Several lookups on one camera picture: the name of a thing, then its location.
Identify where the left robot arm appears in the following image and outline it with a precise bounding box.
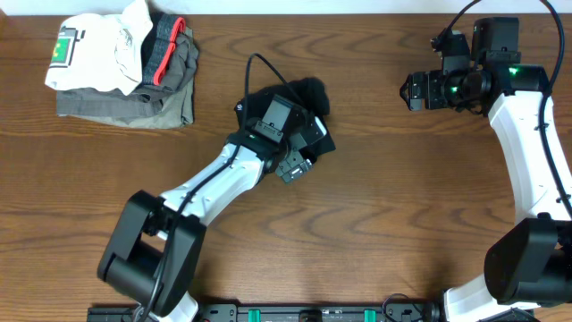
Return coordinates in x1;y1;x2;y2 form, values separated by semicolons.
97;95;327;321

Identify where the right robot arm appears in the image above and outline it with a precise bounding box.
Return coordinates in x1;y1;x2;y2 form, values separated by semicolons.
400;17;571;321

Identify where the black garment red trim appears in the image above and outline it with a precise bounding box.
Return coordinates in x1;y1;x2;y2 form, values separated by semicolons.
141;12;186;86

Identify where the white printed t-shirt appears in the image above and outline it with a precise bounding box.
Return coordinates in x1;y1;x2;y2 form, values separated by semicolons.
45;0;153;95

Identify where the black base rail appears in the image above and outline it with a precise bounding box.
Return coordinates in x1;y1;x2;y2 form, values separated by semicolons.
87;303;533;322

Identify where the black t-shirt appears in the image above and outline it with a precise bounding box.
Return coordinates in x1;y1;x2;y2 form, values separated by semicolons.
246;77;336;163

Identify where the olive grey folded garment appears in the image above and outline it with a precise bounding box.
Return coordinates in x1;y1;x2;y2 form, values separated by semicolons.
56;28;198;129

